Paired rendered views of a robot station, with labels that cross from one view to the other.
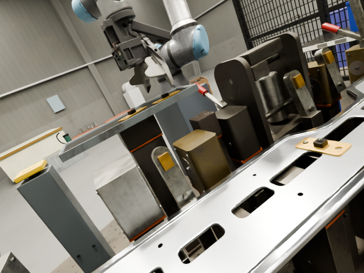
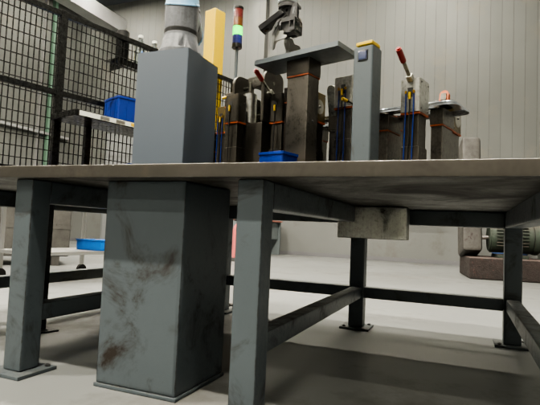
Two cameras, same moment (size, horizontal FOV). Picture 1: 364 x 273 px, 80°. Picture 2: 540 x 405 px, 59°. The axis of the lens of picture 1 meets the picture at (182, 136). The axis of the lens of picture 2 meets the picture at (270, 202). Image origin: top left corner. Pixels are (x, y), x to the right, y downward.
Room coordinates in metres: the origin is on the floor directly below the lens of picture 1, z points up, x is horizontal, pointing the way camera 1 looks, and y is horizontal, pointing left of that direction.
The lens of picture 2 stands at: (1.63, 1.49, 0.52)
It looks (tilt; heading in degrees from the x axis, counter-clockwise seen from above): 3 degrees up; 236
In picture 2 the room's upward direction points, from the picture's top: 2 degrees clockwise
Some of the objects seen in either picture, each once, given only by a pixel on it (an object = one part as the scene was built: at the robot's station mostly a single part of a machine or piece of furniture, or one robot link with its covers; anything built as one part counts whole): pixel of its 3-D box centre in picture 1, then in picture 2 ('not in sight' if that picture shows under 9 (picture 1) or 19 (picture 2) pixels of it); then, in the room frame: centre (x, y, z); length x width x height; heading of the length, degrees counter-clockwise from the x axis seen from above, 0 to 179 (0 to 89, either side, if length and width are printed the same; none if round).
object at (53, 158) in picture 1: (61, 149); not in sight; (5.65, 2.96, 0.44); 0.89 x 0.71 x 0.87; 125
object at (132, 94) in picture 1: (132, 94); not in sight; (11.09, 1.33, 0.64); 0.71 x 0.58 x 1.27; 124
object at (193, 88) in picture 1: (130, 117); (304, 59); (0.58, 0.10, 1.16); 0.37 x 0.14 x 0.02; 108
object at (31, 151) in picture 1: (36, 151); not in sight; (7.68, 4.80, 0.44); 2.34 x 1.89 x 0.88; 34
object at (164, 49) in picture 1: (163, 58); (182, 14); (1.00, -0.07, 1.27); 0.13 x 0.12 x 0.14; 60
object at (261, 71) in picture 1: (277, 132); (255, 131); (0.56, -0.25, 0.95); 0.18 x 0.13 x 0.49; 108
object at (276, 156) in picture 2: not in sight; (277, 166); (0.69, 0.12, 0.75); 0.11 x 0.10 x 0.09; 108
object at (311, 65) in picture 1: (323, 121); (222, 148); (0.62, -0.43, 0.88); 0.11 x 0.07 x 0.37; 18
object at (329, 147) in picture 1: (320, 143); not in sight; (0.34, -0.22, 1.01); 0.08 x 0.04 x 0.01; 19
